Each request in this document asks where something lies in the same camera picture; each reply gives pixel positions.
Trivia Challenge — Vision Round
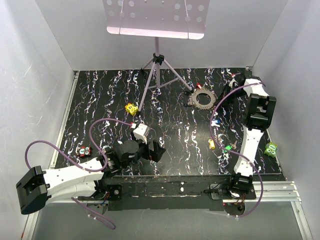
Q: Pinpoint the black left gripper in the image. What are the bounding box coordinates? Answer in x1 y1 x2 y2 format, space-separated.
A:
121 135 165 169

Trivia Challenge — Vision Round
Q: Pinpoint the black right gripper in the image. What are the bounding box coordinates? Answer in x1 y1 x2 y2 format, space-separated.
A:
214 83 248 106

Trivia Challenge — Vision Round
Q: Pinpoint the metal key ring disc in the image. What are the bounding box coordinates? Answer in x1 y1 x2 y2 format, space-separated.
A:
187 88 216 110

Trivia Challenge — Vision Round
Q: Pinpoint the red tag key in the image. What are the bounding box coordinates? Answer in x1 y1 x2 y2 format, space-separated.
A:
196 83 203 90

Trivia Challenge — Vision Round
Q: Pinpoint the yellow tag key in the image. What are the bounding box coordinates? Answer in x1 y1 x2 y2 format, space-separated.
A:
208 139 216 150

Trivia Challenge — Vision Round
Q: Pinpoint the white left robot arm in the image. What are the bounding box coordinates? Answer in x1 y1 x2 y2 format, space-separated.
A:
16 140 166 215

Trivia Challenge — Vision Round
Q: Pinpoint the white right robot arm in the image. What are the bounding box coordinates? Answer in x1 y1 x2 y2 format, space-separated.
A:
218 73 277 199

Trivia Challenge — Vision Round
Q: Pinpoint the blue tag key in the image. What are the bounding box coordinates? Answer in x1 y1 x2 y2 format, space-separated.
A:
211 119 220 127

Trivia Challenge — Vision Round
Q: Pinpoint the yellow toy block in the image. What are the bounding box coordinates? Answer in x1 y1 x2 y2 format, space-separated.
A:
125 103 139 116

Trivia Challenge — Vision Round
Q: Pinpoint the green tag key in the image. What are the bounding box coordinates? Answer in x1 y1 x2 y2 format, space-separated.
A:
223 140 238 153

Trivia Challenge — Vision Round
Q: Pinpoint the green toy block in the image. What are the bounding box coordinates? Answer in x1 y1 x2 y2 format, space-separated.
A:
264 142 279 158

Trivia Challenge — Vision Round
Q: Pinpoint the red owl toy block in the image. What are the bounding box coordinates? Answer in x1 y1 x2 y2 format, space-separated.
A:
77 146 92 158

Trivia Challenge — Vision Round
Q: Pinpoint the lilac music stand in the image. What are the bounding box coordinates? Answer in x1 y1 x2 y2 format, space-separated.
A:
102 0 210 113

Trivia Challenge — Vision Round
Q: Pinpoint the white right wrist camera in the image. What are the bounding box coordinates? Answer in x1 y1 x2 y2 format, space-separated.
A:
228 73 241 88

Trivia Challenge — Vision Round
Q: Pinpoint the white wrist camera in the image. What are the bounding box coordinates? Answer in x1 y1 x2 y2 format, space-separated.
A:
228 73 241 88
131 123 150 144

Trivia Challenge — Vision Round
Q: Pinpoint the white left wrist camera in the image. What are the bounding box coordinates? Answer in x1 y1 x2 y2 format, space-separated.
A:
131 123 150 144

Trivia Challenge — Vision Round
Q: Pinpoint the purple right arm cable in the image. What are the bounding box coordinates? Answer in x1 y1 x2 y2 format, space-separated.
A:
207 73 269 218

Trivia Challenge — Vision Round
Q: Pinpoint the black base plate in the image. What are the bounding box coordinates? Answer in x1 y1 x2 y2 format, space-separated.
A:
82 174 286 212

